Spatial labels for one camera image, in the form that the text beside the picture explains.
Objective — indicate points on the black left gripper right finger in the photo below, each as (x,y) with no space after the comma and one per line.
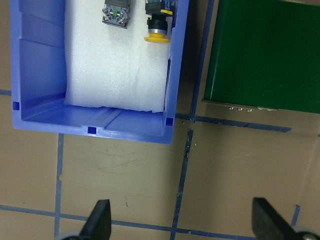
(267,223)

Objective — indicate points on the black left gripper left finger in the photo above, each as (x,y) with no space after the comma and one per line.
(99,224)

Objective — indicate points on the yellow mushroom push button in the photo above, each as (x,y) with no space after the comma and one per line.
(158,11)

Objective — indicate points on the red mushroom push button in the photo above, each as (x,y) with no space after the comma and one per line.
(116,13)

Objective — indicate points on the white foam pad left bin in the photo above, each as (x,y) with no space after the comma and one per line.
(110,66)

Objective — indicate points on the green conveyor belt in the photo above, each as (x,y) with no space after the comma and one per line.
(265,53)

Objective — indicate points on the blue left plastic bin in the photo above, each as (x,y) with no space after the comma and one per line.
(39,80)

